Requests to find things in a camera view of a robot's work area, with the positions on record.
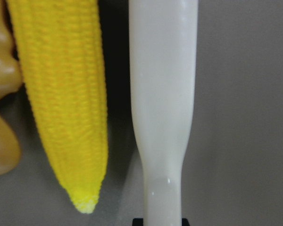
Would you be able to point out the toy ginger root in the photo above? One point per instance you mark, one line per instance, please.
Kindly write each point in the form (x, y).
(10, 82)

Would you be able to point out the white hand brush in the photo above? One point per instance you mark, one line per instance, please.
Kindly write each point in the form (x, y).
(163, 43)

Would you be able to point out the yellow toy corn cob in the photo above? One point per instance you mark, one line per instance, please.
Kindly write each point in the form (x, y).
(59, 45)

